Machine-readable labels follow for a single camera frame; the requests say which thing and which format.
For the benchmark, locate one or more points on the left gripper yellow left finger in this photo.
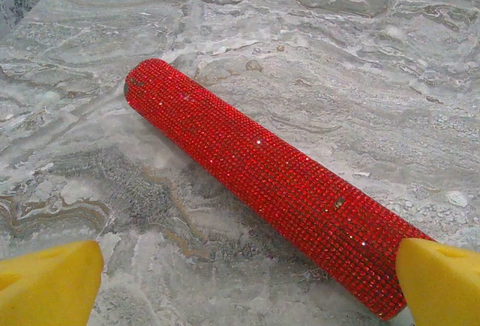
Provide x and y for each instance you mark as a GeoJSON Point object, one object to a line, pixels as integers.
{"type": "Point", "coordinates": [48, 288]}

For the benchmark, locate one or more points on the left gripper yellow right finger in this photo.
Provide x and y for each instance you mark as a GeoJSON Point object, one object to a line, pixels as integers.
{"type": "Point", "coordinates": [442, 288]}

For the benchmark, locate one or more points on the red marker pen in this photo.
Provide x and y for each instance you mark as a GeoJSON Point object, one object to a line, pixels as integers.
{"type": "Point", "coordinates": [262, 168]}

